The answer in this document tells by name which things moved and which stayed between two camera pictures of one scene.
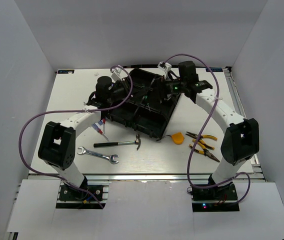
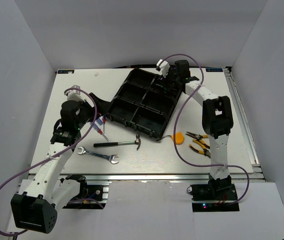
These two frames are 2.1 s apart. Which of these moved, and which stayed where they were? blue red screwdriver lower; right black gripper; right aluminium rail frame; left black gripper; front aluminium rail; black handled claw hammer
Moved: left black gripper; right black gripper
Stayed: blue red screwdriver lower; right aluminium rail frame; black handled claw hammer; front aluminium rail
